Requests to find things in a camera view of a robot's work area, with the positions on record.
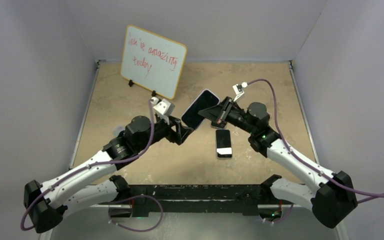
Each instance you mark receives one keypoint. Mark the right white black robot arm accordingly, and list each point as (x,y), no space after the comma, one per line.
(328,195)

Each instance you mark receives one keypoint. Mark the white whiteboard with yellow frame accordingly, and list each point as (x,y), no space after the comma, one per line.
(152,61)

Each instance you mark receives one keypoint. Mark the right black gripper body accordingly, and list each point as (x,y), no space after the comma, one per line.
(227,112)

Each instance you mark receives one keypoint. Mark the black smartphone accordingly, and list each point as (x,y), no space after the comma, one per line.
(223,144)

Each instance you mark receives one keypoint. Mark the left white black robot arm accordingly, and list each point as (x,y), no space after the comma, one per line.
(93,182)

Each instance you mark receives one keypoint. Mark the small clear plastic cup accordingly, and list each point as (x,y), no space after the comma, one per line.
(117,130)

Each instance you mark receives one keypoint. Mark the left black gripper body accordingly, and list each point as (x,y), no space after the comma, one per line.
(174,136)

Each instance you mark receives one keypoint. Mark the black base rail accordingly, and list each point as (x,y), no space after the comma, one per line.
(245,199)

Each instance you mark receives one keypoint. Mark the phone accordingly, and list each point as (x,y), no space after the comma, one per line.
(204,100)

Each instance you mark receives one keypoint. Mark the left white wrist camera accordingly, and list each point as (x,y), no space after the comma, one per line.
(163,108)

